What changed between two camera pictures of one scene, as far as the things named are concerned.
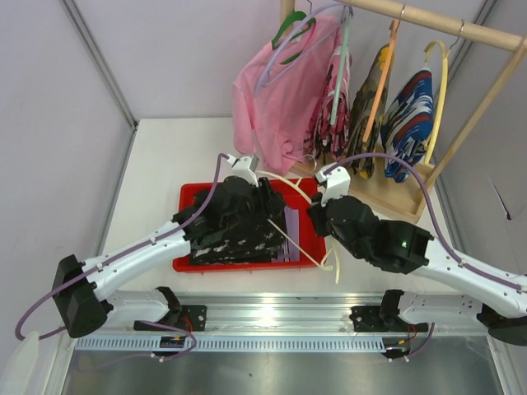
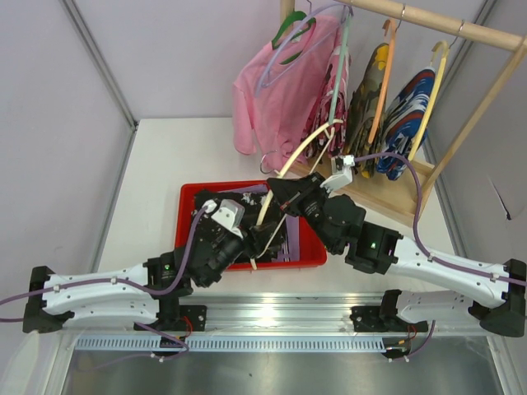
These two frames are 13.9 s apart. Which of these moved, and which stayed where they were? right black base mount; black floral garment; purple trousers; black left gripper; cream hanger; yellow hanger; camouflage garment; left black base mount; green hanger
Moved: black left gripper; cream hanger; yellow hanger
Stayed: black floral garment; camouflage garment; left black base mount; purple trousers; green hanger; right black base mount
